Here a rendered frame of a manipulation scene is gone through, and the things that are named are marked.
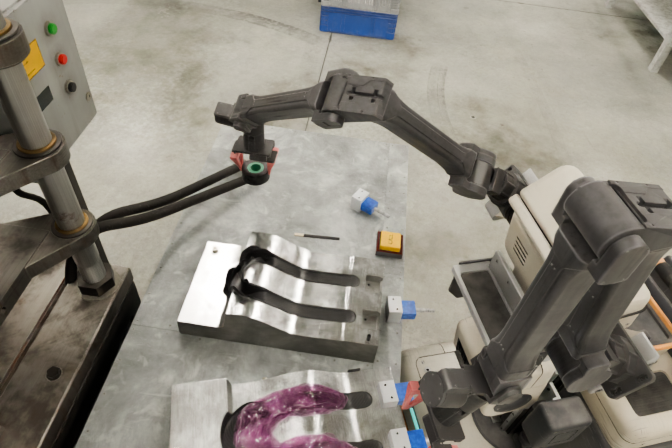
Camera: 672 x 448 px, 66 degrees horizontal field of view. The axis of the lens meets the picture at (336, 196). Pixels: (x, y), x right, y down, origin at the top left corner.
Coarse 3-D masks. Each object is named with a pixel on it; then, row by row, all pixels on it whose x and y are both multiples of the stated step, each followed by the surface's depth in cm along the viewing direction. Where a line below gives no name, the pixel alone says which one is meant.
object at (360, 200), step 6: (360, 192) 165; (366, 192) 165; (354, 198) 163; (360, 198) 163; (366, 198) 165; (354, 204) 165; (360, 204) 163; (366, 204) 163; (372, 204) 163; (360, 210) 166; (366, 210) 163; (372, 210) 163; (378, 210) 163
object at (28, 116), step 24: (0, 24) 86; (0, 72) 90; (24, 72) 94; (0, 96) 94; (24, 96) 95; (24, 120) 98; (24, 144) 102; (48, 192) 111; (72, 192) 116; (72, 216) 118; (96, 264) 133; (96, 288) 135
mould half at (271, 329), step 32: (224, 256) 142; (288, 256) 138; (320, 256) 142; (352, 256) 142; (192, 288) 134; (288, 288) 132; (320, 288) 134; (352, 288) 134; (192, 320) 127; (224, 320) 124; (256, 320) 122; (288, 320) 126; (320, 320) 128; (320, 352) 129; (352, 352) 127
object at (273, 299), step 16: (240, 256) 135; (256, 256) 136; (272, 256) 135; (240, 272) 128; (288, 272) 135; (304, 272) 138; (320, 272) 138; (224, 288) 131; (240, 288) 134; (256, 288) 128; (272, 304) 127; (288, 304) 129; (304, 304) 131; (336, 320) 128; (352, 320) 128
